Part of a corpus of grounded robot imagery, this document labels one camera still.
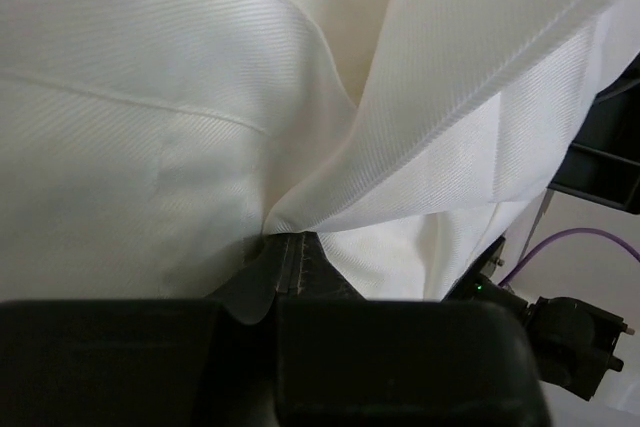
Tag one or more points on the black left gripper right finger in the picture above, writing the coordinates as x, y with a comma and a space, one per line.
345, 361

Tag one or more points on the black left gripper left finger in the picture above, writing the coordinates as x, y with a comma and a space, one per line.
140, 362

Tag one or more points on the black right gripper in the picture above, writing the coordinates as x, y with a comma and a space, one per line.
573, 341

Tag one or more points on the white pleated skirt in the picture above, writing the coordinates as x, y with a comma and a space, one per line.
147, 145

